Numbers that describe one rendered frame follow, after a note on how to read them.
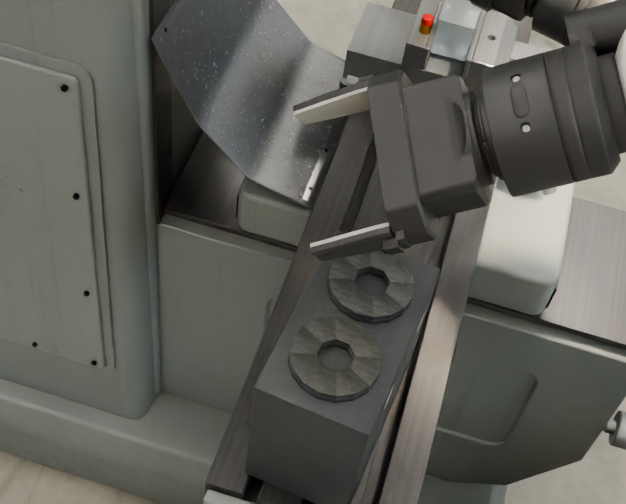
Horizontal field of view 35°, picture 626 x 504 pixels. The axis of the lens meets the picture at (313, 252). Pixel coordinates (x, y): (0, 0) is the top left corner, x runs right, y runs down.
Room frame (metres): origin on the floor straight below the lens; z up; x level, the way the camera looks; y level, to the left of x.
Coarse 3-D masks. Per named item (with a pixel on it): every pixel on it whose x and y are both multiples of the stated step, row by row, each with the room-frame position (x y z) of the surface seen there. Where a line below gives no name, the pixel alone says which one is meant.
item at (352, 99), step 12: (360, 84) 0.53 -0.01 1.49; (324, 96) 0.53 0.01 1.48; (336, 96) 0.53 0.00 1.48; (348, 96) 0.52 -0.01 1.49; (360, 96) 0.53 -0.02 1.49; (300, 108) 0.52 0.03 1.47; (312, 108) 0.52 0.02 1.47; (324, 108) 0.53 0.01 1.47; (336, 108) 0.53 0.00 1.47; (348, 108) 0.53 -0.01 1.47; (360, 108) 0.53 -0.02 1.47; (300, 120) 0.53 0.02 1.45; (312, 120) 0.53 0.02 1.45
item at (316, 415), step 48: (336, 288) 0.60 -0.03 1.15; (384, 288) 0.62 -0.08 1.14; (432, 288) 0.63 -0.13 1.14; (288, 336) 0.54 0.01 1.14; (336, 336) 0.55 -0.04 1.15; (384, 336) 0.56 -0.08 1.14; (288, 384) 0.49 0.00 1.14; (336, 384) 0.49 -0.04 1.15; (384, 384) 0.51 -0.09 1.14; (288, 432) 0.47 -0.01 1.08; (336, 432) 0.46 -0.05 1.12; (288, 480) 0.47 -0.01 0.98; (336, 480) 0.46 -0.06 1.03
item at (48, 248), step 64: (0, 0) 0.98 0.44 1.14; (64, 0) 0.96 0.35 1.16; (128, 0) 0.97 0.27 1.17; (0, 64) 0.96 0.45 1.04; (64, 64) 0.96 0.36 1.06; (128, 64) 0.97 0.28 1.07; (0, 128) 0.96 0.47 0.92; (64, 128) 0.95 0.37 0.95; (128, 128) 0.96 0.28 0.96; (192, 128) 1.15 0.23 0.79; (0, 192) 0.96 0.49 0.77; (64, 192) 0.95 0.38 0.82; (128, 192) 0.95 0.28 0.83; (0, 256) 0.96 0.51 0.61; (64, 256) 0.94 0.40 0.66; (128, 256) 0.95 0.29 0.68; (0, 320) 0.96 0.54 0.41; (64, 320) 0.94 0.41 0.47; (128, 320) 0.94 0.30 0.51; (64, 384) 0.94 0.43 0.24; (128, 384) 0.93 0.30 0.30
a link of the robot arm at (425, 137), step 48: (384, 96) 0.51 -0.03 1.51; (432, 96) 0.50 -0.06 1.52; (480, 96) 0.50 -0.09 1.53; (528, 96) 0.48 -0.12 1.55; (384, 144) 0.48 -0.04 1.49; (432, 144) 0.47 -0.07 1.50; (480, 144) 0.47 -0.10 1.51; (528, 144) 0.46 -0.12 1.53; (384, 192) 0.45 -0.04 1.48; (432, 192) 0.45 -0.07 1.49; (480, 192) 0.45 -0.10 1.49; (528, 192) 0.46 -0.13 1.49; (432, 240) 0.44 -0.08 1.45
